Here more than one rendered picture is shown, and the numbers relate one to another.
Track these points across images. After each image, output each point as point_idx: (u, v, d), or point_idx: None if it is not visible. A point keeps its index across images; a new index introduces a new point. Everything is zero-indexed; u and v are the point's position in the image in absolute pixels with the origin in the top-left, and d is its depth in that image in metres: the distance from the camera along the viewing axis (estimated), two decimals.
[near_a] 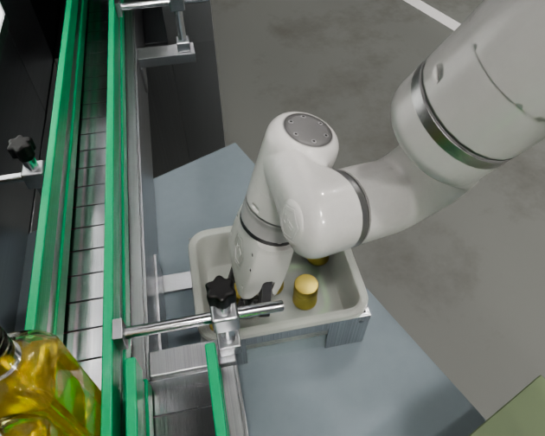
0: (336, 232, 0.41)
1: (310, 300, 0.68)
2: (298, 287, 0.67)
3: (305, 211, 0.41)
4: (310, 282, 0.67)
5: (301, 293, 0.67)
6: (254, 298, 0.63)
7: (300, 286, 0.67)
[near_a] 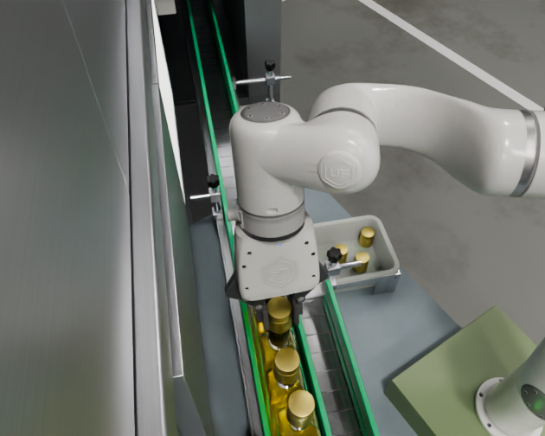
0: (375, 144, 0.45)
1: (364, 266, 1.16)
2: (357, 259, 1.15)
3: (349, 148, 0.44)
4: (364, 256, 1.16)
5: None
6: None
7: (358, 259, 1.15)
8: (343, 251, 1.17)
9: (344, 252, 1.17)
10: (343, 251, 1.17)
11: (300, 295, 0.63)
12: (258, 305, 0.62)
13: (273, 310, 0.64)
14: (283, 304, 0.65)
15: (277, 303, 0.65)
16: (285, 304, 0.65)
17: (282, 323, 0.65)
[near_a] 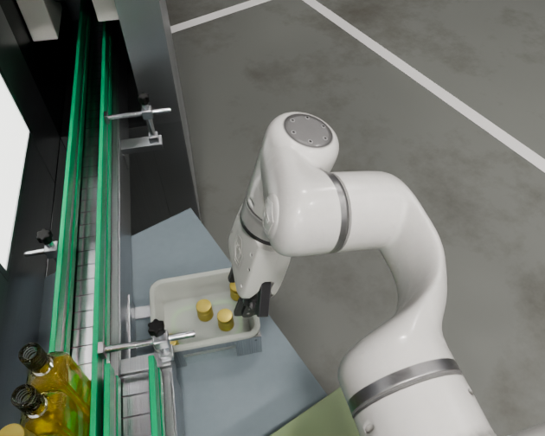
0: (309, 231, 0.40)
1: (227, 325, 1.06)
2: (219, 317, 1.05)
3: (282, 205, 0.41)
4: (227, 314, 1.05)
5: (221, 321, 1.04)
6: (253, 298, 0.63)
7: (221, 317, 1.05)
8: (205, 307, 1.06)
9: (206, 309, 1.06)
10: (205, 307, 1.06)
11: None
12: None
13: None
14: (14, 435, 0.57)
15: (9, 432, 0.57)
16: (17, 433, 0.57)
17: None
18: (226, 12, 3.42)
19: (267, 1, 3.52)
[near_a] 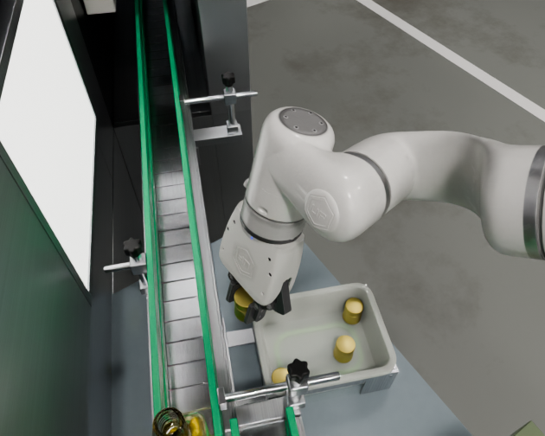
0: (368, 208, 0.42)
1: (349, 356, 0.85)
2: (339, 346, 0.84)
3: (336, 196, 0.42)
4: (349, 343, 0.85)
5: (342, 351, 0.84)
6: None
7: (341, 346, 0.85)
8: (251, 298, 0.65)
9: (253, 298, 0.65)
10: (252, 298, 0.65)
11: (256, 302, 0.62)
12: (231, 274, 0.65)
13: None
14: None
15: None
16: None
17: None
18: (258, 0, 3.22)
19: None
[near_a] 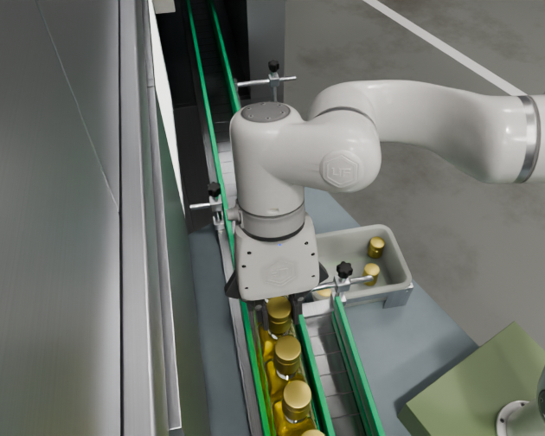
0: (377, 143, 0.45)
1: (374, 279, 1.10)
2: (367, 271, 1.09)
3: (350, 147, 0.44)
4: (374, 268, 1.09)
5: (369, 274, 1.08)
6: None
7: (368, 271, 1.09)
8: (283, 304, 0.65)
9: (285, 302, 0.65)
10: (283, 303, 0.65)
11: (300, 295, 0.63)
12: (258, 305, 0.62)
13: (281, 350, 0.61)
14: (291, 345, 0.61)
15: (285, 343, 0.61)
16: (294, 344, 0.61)
17: (291, 364, 0.61)
18: None
19: None
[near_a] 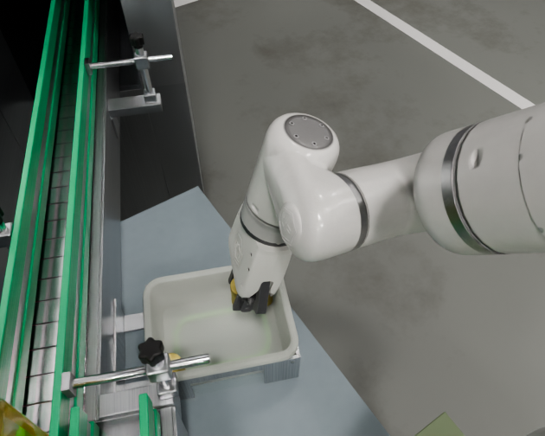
0: (334, 236, 0.41)
1: None
2: (234, 288, 0.66)
3: (304, 214, 0.41)
4: None
5: (236, 294, 0.66)
6: None
7: (235, 287, 0.66)
8: None
9: None
10: None
11: None
12: None
13: None
14: None
15: None
16: None
17: None
18: None
19: None
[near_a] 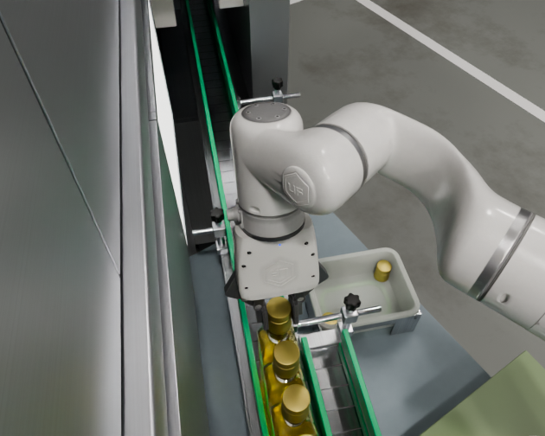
0: (342, 171, 0.42)
1: (290, 310, 0.66)
2: (283, 314, 0.64)
3: (306, 167, 0.42)
4: (277, 304, 0.65)
5: (290, 312, 0.64)
6: None
7: (282, 312, 0.64)
8: (291, 349, 0.62)
9: (292, 347, 0.62)
10: (291, 348, 0.62)
11: (300, 295, 0.63)
12: (257, 305, 0.62)
13: (290, 400, 0.58)
14: (300, 394, 0.58)
15: (294, 393, 0.59)
16: (303, 394, 0.59)
17: (299, 415, 0.58)
18: None
19: None
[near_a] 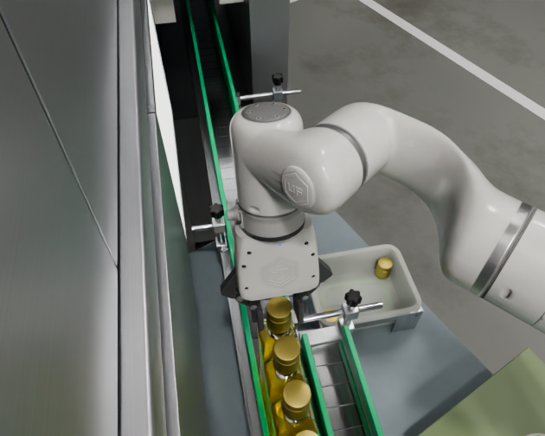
0: (342, 170, 0.42)
1: (291, 309, 0.66)
2: (283, 314, 0.64)
3: (305, 167, 0.42)
4: (278, 303, 0.65)
5: (290, 311, 0.64)
6: None
7: (283, 312, 0.64)
8: (291, 344, 0.61)
9: (293, 343, 0.61)
10: (291, 343, 0.61)
11: (304, 294, 0.63)
12: (253, 305, 0.62)
13: (291, 396, 0.57)
14: (300, 391, 0.58)
15: (294, 388, 0.58)
16: (304, 389, 0.58)
17: (300, 411, 0.58)
18: None
19: None
